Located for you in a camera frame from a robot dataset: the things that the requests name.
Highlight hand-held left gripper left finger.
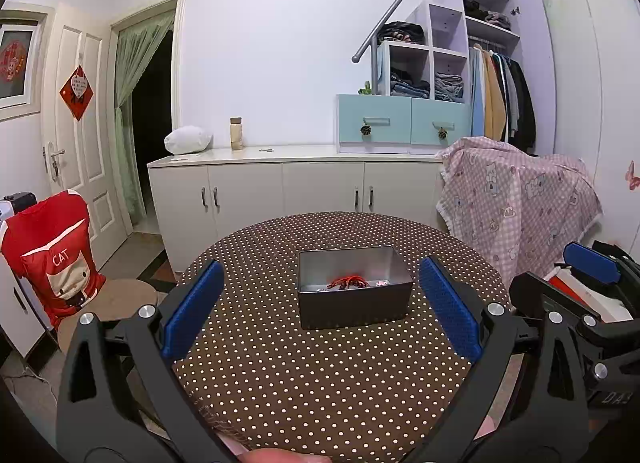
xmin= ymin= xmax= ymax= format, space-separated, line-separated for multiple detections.
xmin=56 ymin=259 xmax=236 ymax=463

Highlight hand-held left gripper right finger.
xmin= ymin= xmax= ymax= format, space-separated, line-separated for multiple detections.
xmin=405 ymin=256 xmax=591 ymax=463

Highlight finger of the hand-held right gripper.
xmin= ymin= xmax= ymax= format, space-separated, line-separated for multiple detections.
xmin=562 ymin=242 xmax=640 ymax=319
xmin=509 ymin=270 xmax=640 ymax=380

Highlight grey metal tin box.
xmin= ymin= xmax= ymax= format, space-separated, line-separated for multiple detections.
xmin=297 ymin=245 xmax=415 ymax=331

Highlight red cord bracelet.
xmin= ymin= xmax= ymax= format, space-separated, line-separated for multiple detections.
xmin=326 ymin=275 xmax=370 ymax=291

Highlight round brown wooden chair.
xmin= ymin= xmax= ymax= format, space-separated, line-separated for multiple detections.
xmin=57 ymin=279 xmax=158 ymax=349

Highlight pink checked printed blanket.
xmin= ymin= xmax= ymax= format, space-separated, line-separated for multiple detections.
xmin=436 ymin=137 xmax=603 ymax=289

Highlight person's right leg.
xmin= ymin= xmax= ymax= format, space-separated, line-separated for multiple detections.
xmin=472 ymin=415 xmax=501 ymax=441

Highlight person's leg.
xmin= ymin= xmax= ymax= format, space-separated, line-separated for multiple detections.
xmin=220 ymin=435 xmax=333 ymax=463
xmin=472 ymin=415 xmax=501 ymax=441

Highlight white sideboard cabinet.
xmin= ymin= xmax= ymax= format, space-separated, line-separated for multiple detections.
xmin=147 ymin=144 xmax=448 ymax=274

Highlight round table, polka-dot cloth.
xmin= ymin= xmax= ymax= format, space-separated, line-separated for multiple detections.
xmin=172 ymin=212 xmax=512 ymax=459

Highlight white wardrobe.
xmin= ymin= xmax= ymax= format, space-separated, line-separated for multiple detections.
xmin=542 ymin=0 xmax=640 ymax=244

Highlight person's left leg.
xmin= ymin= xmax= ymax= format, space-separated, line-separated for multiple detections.
xmin=220 ymin=435 xmax=333 ymax=463

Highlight white stuffed bag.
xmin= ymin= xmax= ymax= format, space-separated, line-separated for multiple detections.
xmin=165 ymin=125 xmax=213 ymax=154

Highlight low white cabinet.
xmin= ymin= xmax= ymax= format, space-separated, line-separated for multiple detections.
xmin=0 ymin=258 xmax=51 ymax=359

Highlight white panel door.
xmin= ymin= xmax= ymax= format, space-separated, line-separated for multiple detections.
xmin=40 ymin=3 xmax=131 ymax=269

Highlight row of hanging clothes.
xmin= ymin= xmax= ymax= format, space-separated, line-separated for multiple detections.
xmin=467 ymin=42 xmax=537 ymax=151

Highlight lilac wardrobe door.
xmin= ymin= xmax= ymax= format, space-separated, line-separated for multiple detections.
xmin=512 ymin=0 xmax=556 ymax=156

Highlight black and white printer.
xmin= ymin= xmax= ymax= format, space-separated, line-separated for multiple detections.
xmin=0 ymin=192 xmax=38 ymax=221

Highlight light blue drawer unit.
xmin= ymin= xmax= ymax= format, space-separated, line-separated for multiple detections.
xmin=336 ymin=94 xmax=472 ymax=154

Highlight stack of folded jeans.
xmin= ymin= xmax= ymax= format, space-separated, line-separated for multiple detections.
xmin=389 ymin=68 xmax=432 ymax=98

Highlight red diamond door decoration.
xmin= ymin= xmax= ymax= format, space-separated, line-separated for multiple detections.
xmin=59 ymin=65 xmax=94 ymax=122

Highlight green curtain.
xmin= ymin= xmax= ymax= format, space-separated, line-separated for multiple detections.
xmin=114 ymin=10 xmax=176 ymax=224

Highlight white framed window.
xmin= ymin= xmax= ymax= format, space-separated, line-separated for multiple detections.
xmin=0 ymin=5 xmax=53 ymax=121

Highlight black folded clothes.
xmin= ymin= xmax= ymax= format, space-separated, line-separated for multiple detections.
xmin=462 ymin=0 xmax=493 ymax=20

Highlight dark folded clothes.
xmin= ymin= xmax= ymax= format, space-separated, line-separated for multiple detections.
xmin=376 ymin=21 xmax=426 ymax=44

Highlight grey metal handrail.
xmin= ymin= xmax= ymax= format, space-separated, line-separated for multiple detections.
xmin=351 ymin=0 xmax=511 ymax=64

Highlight red paper cutting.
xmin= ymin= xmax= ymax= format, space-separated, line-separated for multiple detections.
xmin=0 ymin=40 xmax=26 ymax=82

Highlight thin floor cable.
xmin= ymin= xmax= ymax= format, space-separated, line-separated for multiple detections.
xmin=0 ymin=368 xmax=58 ymax=404

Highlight silver door handle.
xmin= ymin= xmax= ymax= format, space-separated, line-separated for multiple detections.
xmin=42 ymin=141 xmax=67 ymax=178

